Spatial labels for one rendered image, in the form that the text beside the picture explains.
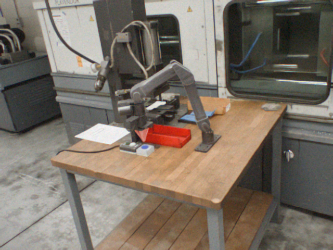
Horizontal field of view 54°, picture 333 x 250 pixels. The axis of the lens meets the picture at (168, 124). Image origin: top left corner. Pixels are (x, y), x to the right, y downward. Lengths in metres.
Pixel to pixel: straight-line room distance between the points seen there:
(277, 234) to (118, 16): 1.79
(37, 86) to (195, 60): 2.99
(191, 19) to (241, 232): 1.49
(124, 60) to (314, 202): 1.64
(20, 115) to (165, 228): 3.17
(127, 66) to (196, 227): 1.12
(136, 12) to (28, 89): 3.25
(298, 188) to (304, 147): 0.34
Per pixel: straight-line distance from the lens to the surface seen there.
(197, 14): 2.43
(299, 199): 2.61
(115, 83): 2.06
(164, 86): 1.95
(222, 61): 2.35
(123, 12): 1.90
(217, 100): 2.19
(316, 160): 2.41
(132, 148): 1.71
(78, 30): 3.27
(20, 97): 4.88
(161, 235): 2.22
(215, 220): 1.40
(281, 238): 2.52
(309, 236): 2.56
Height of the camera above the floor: 1.68
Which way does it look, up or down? 23 degrees down
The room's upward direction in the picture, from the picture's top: 7 degrees counter-clockwise
